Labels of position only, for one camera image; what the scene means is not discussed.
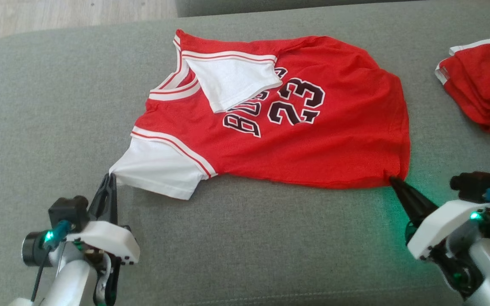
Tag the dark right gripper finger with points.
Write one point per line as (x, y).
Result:
(421, 204)
(411, 212)

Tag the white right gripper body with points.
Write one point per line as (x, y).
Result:
(440, 225)

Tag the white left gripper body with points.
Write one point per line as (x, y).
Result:
(109, 240)

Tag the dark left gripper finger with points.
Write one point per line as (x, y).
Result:
(113, 204)
(100, 204)

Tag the red basketball jersey white sleeves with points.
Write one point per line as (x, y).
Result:
(347, 140)

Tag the red shorts white trim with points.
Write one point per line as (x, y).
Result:
(487, 85)

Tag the large grey sofa ottoman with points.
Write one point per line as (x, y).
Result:
(58, 127)

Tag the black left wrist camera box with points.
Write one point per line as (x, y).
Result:
(68, 210)

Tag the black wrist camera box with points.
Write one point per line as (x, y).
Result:
(472, 186)
(68, 210)

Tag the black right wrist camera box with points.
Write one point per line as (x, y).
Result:
(472, 186)

